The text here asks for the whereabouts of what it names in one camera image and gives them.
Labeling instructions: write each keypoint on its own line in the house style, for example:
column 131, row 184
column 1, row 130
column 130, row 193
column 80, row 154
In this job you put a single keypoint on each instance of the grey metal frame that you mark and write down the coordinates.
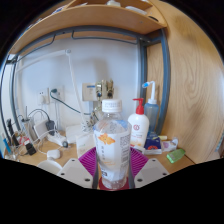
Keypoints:
column 165, row 83

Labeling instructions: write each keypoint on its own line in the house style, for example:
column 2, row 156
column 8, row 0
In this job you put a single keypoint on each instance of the wooden shelf unit with items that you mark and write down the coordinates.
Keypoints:
column 100, row 18

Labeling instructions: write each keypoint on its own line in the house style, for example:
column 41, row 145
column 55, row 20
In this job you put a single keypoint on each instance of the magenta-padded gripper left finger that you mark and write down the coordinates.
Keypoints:
column 74, row 171

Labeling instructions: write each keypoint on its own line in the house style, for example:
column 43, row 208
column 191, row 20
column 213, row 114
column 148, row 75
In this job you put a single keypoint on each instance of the black electric shaver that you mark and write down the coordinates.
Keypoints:
column 11, row 131

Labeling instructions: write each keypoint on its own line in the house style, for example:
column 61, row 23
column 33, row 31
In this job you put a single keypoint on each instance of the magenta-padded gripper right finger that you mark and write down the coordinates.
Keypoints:
column 152, row 170

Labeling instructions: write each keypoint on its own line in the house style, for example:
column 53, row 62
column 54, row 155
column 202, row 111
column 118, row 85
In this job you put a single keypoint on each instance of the white wall outlet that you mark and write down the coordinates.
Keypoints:
column 43, row 96

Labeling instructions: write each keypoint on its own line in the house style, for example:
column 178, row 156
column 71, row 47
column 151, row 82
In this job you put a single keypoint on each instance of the white pump bottle red top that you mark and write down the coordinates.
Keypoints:
column 138, row 126

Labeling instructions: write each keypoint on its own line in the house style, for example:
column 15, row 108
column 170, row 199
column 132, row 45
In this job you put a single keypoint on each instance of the blue spray bottle white nozzle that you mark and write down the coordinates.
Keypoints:
column 152, row 113

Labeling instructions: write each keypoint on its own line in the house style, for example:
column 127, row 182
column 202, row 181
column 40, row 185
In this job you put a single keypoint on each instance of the small blue box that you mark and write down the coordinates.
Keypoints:
column 153, row 145

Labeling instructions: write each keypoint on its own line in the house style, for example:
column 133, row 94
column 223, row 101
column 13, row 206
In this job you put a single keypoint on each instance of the white open box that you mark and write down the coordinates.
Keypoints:
column 85, row 145

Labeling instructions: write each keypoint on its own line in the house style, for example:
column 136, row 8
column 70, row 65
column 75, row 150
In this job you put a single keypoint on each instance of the clear plastic water bottle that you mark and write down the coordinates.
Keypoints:
column 112, row 143

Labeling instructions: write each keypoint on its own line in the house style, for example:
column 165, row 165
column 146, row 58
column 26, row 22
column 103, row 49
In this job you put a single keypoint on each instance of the small green bottle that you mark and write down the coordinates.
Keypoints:
column 175, row 155

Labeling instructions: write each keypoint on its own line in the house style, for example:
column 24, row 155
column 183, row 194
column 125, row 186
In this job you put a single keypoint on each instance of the white pink tissue packet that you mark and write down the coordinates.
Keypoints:
column 170, row 145

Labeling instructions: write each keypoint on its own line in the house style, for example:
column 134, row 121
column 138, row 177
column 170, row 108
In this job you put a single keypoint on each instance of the white wall socket box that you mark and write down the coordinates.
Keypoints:
column 88, row 92

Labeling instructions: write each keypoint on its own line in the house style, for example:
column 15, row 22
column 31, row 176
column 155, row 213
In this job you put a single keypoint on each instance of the white power strip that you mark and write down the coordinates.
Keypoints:
column 59, row 139

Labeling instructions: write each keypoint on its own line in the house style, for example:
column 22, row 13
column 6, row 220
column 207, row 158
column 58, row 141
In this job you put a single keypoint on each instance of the shiny metal mug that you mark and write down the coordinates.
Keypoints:
column 27, row 128

